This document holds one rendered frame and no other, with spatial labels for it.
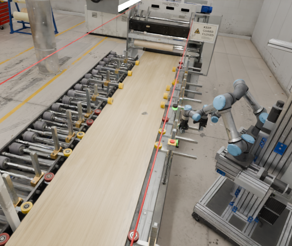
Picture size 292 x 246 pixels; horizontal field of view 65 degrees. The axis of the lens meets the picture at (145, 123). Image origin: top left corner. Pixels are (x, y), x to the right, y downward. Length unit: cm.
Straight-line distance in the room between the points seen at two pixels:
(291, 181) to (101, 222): 165
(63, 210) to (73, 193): 16
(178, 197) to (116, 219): 145
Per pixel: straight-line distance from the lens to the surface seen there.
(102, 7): 90
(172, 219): 295
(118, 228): 180
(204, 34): 468
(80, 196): 197
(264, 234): 298
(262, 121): 262
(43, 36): 573
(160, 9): 498
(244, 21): 1120
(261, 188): 227
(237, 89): 246
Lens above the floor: 247
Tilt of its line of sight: 36 degrees down
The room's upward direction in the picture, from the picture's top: 6 degrees clockwise
